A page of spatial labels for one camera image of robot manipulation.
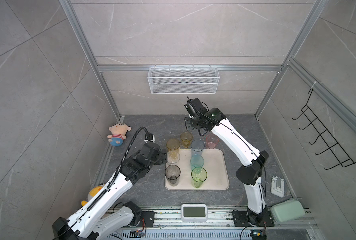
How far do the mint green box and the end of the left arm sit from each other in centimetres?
67

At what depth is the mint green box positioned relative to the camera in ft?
2.40

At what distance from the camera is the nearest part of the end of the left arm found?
488 mm
